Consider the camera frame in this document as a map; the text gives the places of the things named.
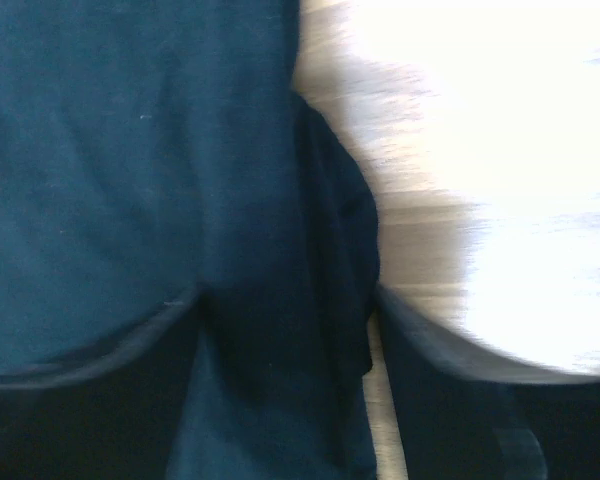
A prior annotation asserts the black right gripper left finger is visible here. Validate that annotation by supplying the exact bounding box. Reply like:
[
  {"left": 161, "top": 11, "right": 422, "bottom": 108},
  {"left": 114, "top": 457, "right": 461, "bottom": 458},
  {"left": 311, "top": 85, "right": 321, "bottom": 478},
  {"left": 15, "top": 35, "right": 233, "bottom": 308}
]
[{"left": 0, "top": 300, "right": 199, "bottom": 479}]

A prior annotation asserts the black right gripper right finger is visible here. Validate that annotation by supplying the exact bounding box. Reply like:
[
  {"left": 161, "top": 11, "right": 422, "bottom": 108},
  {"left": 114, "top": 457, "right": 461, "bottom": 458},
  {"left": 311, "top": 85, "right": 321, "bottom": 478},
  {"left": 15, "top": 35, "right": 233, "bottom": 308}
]
[{"left": 375, "top": 287, "right": 600, "bottom": 479}]

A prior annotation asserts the black t shirt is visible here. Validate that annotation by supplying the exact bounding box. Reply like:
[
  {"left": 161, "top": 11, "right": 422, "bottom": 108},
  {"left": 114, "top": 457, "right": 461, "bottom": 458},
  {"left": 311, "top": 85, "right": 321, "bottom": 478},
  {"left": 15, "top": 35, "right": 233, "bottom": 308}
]
[{"left": 0, "top": 1, "right": 379, "bottom": 479}]

